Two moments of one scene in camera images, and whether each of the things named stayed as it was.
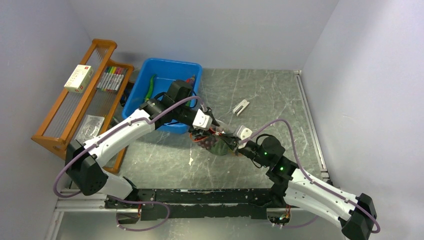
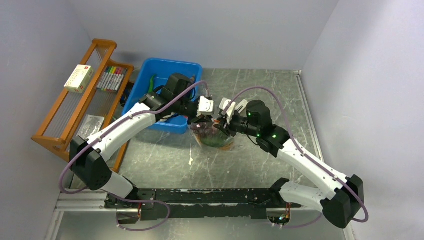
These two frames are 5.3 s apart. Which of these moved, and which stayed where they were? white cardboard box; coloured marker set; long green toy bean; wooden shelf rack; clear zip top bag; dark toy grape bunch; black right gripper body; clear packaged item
Moved: black right gripper body; dark toy grape bunch; clear zip top bag
Stayed: coloured marker set; wooden shelf rack; clear packaged item; long green toy bean; white cardboard box
